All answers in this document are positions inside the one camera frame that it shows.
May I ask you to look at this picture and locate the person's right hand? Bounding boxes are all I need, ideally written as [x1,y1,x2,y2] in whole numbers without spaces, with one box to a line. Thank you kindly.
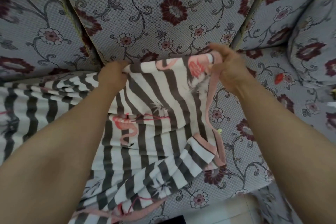
[208,43,254,96]

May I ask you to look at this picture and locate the person's left hand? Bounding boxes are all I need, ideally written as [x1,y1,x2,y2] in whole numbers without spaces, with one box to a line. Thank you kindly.
[97,59,131,93]

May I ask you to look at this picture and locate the grey white striped flamingo blanket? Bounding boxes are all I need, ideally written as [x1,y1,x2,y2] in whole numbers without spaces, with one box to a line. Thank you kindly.
[0,50,228,224]

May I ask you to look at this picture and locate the grey floral sofa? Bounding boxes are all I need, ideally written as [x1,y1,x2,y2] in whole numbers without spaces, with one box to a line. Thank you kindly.
[0,0,336,224]

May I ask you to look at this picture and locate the person's left forearm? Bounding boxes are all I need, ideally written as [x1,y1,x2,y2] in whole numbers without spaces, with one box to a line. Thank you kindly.
[0,84,124,224]

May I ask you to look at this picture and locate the person's right forearm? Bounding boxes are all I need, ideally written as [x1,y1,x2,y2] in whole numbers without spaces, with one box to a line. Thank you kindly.
[233,80,336,224]

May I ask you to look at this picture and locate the dark navy trousers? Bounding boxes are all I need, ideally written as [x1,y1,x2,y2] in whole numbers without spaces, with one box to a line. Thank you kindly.
[167,215,188,224]

